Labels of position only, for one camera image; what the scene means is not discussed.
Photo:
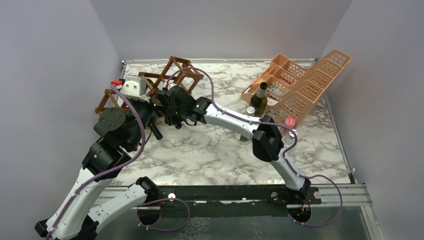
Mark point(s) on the peach plastic tiered basket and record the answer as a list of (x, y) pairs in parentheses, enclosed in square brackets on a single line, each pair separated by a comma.
[(293, 91)]

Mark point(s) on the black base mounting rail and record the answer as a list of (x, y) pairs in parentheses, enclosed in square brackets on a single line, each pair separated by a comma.
[(215, 201)]

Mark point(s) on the clear bottle silver cap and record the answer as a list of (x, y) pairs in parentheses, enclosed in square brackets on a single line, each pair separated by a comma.
[(250, 111)]

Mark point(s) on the clear bottle with label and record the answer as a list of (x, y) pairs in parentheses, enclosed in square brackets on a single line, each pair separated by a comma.
[(289, 137)]

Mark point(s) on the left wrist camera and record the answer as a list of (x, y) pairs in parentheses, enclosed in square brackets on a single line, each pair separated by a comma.
[(135, 87)]

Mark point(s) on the olive wine bottle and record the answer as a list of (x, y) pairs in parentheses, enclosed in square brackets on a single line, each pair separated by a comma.
[(259, 100)]

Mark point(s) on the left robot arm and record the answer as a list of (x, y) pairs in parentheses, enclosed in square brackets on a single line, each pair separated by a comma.
[(78, 218)]

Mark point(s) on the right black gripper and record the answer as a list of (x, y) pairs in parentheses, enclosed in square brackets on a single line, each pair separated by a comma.
[(171, 120)]

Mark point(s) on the green wine bottle cream label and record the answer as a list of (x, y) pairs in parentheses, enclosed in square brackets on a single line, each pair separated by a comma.
[(154, 129)]

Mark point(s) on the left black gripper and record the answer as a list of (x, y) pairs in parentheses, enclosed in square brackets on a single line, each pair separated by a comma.
[(148, 104)]

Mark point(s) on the clear bottle pink cap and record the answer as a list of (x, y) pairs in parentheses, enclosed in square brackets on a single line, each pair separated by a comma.
[(290, 123)]

